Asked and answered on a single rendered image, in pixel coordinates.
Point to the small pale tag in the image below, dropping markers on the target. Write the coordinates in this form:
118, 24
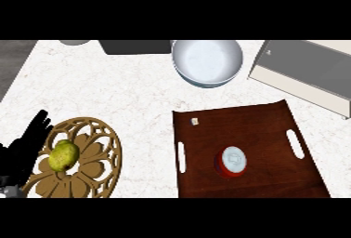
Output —
195, 121

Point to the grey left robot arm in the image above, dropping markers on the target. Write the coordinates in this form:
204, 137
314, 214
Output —
9, 191

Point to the cream appliance with grey door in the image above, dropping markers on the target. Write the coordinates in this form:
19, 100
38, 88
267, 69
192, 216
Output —
305, 72

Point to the white round bowl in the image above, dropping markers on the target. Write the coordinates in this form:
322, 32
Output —
207, 62

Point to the tan carved wooden tray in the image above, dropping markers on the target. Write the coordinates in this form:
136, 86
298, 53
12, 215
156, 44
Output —
89, 161

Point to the grey round object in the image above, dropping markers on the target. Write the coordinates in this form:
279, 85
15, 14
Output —
74, 42

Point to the dark brown wooden tray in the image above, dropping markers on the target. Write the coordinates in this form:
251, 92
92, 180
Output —
255, 155

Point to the dark grey box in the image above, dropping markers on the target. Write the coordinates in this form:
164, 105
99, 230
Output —
134, 46

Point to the yellow-green lemon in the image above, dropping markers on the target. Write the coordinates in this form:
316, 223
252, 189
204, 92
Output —
64, 155

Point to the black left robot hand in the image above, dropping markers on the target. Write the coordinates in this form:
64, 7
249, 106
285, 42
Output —
24, 148

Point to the red can with pale lid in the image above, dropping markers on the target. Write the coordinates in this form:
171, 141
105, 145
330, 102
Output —
232, 161

